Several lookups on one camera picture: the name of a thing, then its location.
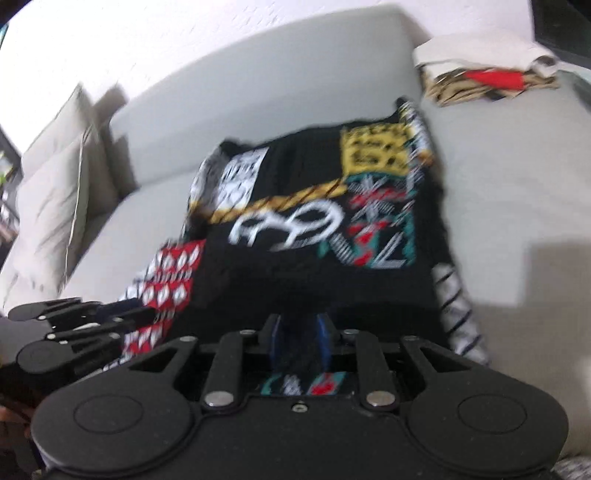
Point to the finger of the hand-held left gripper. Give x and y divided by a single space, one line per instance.
124 323
51 309

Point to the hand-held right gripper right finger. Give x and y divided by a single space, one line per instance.
326 344

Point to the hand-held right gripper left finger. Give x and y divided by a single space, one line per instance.
276 344

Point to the black patterned knit sweater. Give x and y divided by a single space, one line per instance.
300 221

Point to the person's left hand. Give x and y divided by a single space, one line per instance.
11 436

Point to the beige cushion with piping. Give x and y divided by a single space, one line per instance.
46 221

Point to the dark shelf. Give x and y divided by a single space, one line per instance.
8 184

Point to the large beige cushion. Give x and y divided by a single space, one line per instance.
78 120

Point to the grey sofa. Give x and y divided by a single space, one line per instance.
508 194

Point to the tan folded garment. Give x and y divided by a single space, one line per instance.
452 92

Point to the red cloth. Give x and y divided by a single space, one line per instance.
496 79

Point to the white folded garment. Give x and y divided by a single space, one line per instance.
475 48

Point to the dark framed window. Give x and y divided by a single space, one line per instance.
563 27

